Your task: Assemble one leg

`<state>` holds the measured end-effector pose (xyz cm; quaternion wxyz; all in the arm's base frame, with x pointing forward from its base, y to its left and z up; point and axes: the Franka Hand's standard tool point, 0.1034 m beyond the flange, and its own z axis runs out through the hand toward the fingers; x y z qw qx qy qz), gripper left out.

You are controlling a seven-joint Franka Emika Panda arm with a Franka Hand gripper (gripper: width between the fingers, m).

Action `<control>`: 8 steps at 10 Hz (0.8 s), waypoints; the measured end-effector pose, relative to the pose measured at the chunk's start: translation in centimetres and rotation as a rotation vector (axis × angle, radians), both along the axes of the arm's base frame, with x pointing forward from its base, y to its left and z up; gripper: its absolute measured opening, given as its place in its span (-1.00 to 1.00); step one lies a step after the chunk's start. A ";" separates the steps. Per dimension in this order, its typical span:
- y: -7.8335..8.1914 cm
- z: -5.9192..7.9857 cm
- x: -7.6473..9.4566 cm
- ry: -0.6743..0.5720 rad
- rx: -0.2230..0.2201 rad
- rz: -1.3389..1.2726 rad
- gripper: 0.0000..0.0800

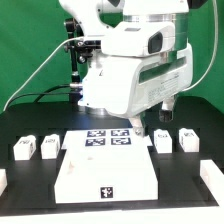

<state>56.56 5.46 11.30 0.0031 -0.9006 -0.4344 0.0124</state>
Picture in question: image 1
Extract white square tabletop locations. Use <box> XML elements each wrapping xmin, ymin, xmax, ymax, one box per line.
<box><xmin>54</xmin><ymin>128</ymin><xmax>158</xmax><ymax>203</ymax></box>

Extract black cables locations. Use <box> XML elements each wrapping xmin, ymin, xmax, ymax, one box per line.
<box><xmin>6</xmin><ymin>83</ymin><xmax>73</xmax><ymax>108</ymax></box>

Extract white block left edge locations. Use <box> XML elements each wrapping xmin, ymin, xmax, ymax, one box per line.
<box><xmin>0</xmin><ymin>169</ymin><xmax>7</xmax><ymax>196</ymax></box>

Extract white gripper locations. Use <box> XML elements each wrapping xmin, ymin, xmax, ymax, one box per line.
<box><xmin>83</xmin><ymin>44</ymin><xmax>193</xmax><ymax>136</ymax></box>

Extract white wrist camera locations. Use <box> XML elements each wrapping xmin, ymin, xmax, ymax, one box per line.
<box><xmin>101</xmin><ymin>22</ymin><xmax>175</xmax><ymax>57</ymax></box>

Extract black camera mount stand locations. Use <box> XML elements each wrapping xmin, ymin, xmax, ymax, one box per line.
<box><xmin>64</xmin><ymin>18</ymin><xmax>102</xmax><ymax>106</ymax></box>

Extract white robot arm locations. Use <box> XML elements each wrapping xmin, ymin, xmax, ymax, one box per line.
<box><xmin>59</xmin><ymin>0</ymin><xmax>193</xmax><ymax>135</ymax></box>

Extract white cable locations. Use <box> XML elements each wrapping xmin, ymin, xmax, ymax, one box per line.
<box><xmin>2</xmin><ymin>37</ymin><xmax>84</xmax><ymax>113</ymax></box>

